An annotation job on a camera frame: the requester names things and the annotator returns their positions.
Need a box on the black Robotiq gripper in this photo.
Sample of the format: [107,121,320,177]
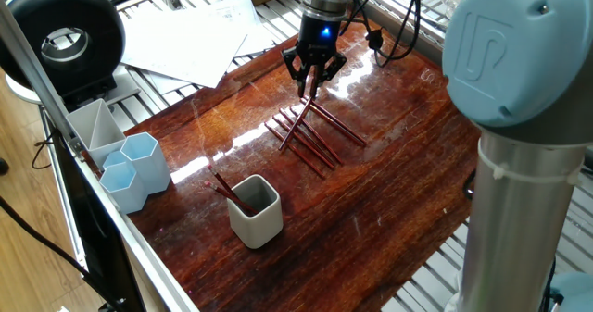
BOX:
[281,15,348,100]

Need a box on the white square ceramic pen holder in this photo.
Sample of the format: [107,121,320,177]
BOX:
[225,173,284,250]

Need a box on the light blue hexagonal pen holder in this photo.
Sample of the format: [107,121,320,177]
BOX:
[98,131,172,215]

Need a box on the white divided square pen holder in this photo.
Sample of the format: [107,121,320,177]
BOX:
[65,97,127,170]

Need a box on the white paper sheet stack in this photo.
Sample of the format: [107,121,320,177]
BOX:
[119,0,279,91]

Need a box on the red-brown wooden board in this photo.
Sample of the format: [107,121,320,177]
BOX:
[122,18,481,312]

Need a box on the black monitor panel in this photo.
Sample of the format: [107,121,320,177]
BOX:
[45,129,147,312]

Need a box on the black gripper cable with plug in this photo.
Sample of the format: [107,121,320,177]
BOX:
[340,0,425,69]

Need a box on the black ring-shaped lamp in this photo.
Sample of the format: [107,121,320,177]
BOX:
[0,0,140,114]

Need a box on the black floor cable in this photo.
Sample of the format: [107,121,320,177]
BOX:
[0,195,120,312]

